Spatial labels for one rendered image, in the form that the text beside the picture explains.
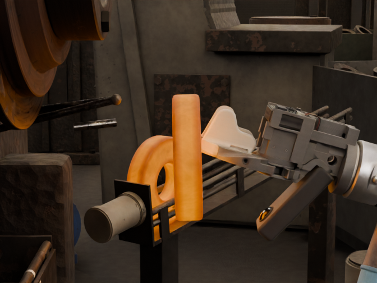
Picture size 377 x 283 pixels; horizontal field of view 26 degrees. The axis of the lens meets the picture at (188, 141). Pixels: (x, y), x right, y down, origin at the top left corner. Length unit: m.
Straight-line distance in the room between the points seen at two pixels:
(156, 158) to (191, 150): 0.44
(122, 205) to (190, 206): 0.37
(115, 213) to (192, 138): 0.39
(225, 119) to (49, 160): 0.28
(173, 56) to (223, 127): 2.61
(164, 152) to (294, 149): 0.45
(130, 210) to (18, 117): 0.51
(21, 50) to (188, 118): 0.25
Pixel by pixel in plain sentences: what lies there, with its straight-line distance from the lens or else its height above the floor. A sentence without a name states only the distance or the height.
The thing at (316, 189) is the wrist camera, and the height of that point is 0.79.
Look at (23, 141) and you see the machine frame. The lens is 1.37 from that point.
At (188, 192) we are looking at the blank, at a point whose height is 0.80.
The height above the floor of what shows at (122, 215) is 0.68.
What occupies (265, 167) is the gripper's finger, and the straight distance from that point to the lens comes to 0.98.
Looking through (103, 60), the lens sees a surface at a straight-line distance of 3.69.
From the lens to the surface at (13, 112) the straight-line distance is 0.83.
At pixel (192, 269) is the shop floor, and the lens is 3.15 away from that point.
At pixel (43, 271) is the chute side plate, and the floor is 0.70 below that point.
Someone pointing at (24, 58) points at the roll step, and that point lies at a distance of 0.80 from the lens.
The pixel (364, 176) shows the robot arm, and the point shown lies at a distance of 1.01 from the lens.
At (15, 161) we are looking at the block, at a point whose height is 0.80.
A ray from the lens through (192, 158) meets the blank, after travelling 0.94.
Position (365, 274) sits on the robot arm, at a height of 0.67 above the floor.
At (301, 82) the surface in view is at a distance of 3.50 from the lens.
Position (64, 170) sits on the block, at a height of 0.79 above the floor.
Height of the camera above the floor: 1.02
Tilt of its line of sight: 10 degrees down
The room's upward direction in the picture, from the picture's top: straight up
